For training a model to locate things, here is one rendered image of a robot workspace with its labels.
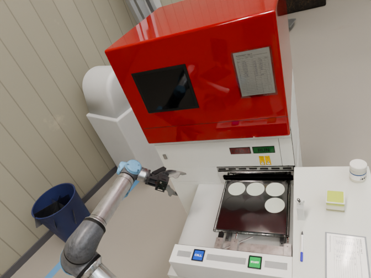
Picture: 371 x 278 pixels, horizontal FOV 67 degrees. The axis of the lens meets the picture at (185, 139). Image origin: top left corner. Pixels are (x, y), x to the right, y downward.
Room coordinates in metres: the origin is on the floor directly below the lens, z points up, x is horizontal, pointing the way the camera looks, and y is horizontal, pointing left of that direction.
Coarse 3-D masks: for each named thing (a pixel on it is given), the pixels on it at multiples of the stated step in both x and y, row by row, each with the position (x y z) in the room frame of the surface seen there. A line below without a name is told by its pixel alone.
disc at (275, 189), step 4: (272, 184) 1.09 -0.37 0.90; (276, 184) 1.08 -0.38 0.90; (280, 184) 1.07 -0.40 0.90; (268, 188) 1.08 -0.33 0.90; (272, 188) 1.07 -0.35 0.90; (276, 188) 1.06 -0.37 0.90; (280, 188) 1.04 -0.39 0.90; (284, 188) 1.04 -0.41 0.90; (268, 192) 1.05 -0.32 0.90; (272, 192) 1.04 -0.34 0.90; (276, 192) 1.03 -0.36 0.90; (280, 192) 1.02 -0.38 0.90
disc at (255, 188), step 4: (252, 184) 1.15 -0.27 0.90; (256, 184) 1.14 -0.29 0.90; (260, 184) 1.12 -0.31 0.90; (248, 188) 1.13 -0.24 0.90; (252, 188) 1.12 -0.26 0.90; (256, 188) 1.11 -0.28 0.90; (260, 188) 1.10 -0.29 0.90; (248, 192) 1.10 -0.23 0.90; (252, 192) 1.09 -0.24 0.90; (256, 192) 1.08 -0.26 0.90; (260, 192) 1.07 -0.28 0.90
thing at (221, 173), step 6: (222, 174) 1.29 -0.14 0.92; (228, 174) 1.27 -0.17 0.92; (234, 174) 1.26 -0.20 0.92; (240, 174) 1.24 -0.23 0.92; (246, 174) 1.22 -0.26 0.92; (252, 174) 1.20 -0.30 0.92; (258, 174) 1.18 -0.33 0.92; (264, 174) 1.17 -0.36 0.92; (270, 174) 1.15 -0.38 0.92; (276, 174) 1.13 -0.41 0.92; (282, 174) 1.12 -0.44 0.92; (288, 174) 1.10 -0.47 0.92; (222, 180) 1.30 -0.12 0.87; (240, 180) 1.24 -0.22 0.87; (246, 180) 1.22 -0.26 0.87; (252, 180) 1.21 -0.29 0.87; (258, 180) 1.19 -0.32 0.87; (264, 180) 1.17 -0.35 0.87; (270, 180) 1.15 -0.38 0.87; (276, 180) 1.14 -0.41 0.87; (282, 180) 1.12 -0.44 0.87
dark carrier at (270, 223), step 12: (228, 180) 1.25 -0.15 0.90; (228, 192) 1.16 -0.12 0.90; (264, 192) 1.06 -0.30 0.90; (228, 204) 1.07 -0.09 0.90; (240, 204) 1.04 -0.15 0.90; (252, 204) 1.01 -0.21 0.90; (264, 204) 0.98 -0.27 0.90; (228, 216) 1.00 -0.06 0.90; (240, 216) 0.97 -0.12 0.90; (252, 216) 0.94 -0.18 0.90; (264, 216) 0.91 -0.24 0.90; (276, 216) 0.89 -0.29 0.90; (216, 228) 0.95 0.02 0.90; (228, 228) 0.92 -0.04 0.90; (240, 228) 0.90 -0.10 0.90; (252, 228) 0.87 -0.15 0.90; (264, 228) 0.85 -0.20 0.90; (276, 228) 0.82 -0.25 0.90
